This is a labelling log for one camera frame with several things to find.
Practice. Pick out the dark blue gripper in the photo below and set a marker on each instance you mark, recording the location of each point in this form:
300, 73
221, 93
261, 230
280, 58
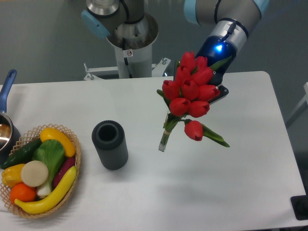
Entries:
215, 55

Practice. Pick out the red tulip bouquet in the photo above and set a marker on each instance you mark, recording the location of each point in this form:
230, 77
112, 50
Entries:
188, 97

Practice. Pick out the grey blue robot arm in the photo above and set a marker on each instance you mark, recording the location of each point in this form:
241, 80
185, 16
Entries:
234, 19

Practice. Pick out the dark grey ribbed vase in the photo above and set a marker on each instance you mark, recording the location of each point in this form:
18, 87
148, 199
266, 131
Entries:
109, 140

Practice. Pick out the black box at edge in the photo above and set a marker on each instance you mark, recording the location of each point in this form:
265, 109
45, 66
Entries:
300, 206

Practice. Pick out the purple sweet potato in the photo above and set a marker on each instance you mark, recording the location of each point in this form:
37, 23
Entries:
68, 163

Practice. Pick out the yellow squash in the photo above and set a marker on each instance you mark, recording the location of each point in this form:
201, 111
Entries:
55, 134

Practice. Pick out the green bok choy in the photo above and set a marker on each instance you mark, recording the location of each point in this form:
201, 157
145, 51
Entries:
52, 154

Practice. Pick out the yellow banana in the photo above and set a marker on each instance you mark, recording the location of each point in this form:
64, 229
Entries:
48, 198

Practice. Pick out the woven wicker basket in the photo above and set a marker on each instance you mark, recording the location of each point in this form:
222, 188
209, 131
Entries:
27, 137

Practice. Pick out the beige round disc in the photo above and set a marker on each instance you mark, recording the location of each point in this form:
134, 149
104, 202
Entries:
34, 173

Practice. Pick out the green cucumber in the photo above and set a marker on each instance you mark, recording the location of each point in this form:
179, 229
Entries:
22, 155

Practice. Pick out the orange fruit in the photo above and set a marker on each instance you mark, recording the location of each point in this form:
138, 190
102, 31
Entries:
23, 193

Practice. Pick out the yellow bell pepper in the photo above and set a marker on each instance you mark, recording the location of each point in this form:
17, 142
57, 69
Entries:
12, 175

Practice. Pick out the white frame at right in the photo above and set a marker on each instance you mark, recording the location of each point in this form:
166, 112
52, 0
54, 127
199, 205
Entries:
299, 109

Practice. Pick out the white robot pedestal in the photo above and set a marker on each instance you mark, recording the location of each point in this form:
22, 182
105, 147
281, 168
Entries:
132, 44

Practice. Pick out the blue handled saucepan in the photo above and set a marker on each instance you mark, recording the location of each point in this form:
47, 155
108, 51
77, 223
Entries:
9, 134

